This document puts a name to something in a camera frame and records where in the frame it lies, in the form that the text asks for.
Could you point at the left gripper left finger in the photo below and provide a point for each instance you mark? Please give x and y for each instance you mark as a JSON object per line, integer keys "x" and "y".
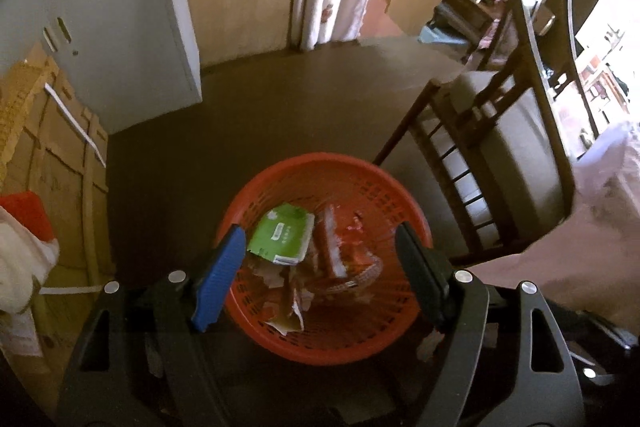
{"x": 139, "y": 361}

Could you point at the stacked cardboard boxes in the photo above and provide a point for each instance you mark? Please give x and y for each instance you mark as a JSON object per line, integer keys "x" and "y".
{"x": 55, "y": 147}

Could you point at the pink floral tablecloth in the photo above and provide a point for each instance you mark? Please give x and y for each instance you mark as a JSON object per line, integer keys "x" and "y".
{"x": 591, "y": 260}

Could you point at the printed paper cup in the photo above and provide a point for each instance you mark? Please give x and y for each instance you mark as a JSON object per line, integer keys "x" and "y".
{"x": 286, "y": 299}

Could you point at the wooden armchair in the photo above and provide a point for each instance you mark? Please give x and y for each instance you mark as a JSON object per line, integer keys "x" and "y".
{"x": 494, "y": 146}

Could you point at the green snack packet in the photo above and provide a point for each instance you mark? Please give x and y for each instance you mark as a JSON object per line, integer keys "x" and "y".
{"x": 283, "y": 235}

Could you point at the orange plastic trash basket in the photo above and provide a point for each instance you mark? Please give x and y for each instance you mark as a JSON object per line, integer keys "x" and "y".
{"x": 321, "y": 283}

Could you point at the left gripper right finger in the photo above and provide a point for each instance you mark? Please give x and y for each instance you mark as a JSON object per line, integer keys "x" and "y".
{"x": 502, "y": 360}

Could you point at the red orange snack bag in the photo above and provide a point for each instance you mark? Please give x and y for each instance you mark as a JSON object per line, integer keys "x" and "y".
{"x": 362, "y": 266}

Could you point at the red white beer carton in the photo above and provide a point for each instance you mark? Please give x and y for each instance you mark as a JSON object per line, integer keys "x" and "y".
{"x": 328, "y": 243}

